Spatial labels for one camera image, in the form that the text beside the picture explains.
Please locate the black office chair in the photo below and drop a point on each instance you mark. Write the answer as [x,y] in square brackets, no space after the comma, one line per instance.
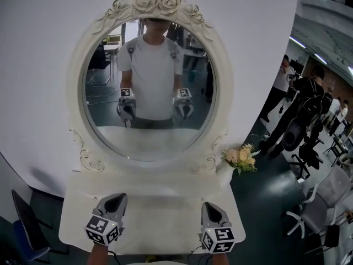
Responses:
[310,153]

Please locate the white ornate dressing table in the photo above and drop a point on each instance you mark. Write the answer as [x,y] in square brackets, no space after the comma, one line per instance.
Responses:
[165,219]

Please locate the row of ceiling lights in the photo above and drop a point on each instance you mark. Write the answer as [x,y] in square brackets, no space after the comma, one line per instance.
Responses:
[321,58]

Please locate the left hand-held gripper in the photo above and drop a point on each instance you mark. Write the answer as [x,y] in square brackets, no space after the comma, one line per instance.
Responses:
[100,229]

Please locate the person's left forearm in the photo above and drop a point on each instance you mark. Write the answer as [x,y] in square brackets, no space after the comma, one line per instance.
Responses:
[98,255]

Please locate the black stool with wooden legs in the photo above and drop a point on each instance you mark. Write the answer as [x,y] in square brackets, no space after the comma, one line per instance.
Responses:
[331,237]

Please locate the oval white-framed mirror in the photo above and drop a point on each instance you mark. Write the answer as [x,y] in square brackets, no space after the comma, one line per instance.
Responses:
[149,73]

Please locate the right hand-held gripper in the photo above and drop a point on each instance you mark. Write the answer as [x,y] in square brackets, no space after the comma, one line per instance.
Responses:
[219,240]

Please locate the person's right forearm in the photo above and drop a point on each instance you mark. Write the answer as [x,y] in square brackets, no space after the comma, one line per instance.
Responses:
[218,259]

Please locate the person's yellow shoe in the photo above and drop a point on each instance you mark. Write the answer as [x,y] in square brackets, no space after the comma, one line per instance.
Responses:
[151,259]

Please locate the black wheeled robot base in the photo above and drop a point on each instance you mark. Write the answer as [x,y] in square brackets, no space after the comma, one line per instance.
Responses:
[293,137]

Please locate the pale yellow flower bouquet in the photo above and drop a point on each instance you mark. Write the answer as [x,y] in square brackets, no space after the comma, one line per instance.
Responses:
[242,157]

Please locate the dark blue chair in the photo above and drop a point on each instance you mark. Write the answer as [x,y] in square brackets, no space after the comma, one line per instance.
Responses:
[27,230]

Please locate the white mesh office chair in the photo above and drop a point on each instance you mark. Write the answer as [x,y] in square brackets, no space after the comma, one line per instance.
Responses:
[322,203]

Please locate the white vase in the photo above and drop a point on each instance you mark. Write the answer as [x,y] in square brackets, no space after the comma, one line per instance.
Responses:
[227,177]

